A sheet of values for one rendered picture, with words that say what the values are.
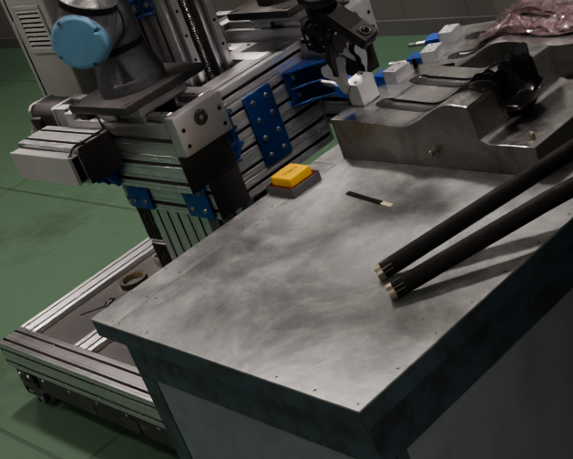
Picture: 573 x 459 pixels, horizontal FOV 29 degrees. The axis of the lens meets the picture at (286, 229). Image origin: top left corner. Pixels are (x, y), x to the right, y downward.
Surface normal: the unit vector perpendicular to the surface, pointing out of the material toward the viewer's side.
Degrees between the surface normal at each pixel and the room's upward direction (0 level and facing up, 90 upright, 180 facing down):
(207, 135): 90
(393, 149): 90
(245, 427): 90
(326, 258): 0
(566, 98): 0
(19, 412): 0
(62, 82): 90
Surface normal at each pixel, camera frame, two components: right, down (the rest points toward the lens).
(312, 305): -0.33, -0.85
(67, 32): -0.14, 0.58
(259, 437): -0.69, 0.51
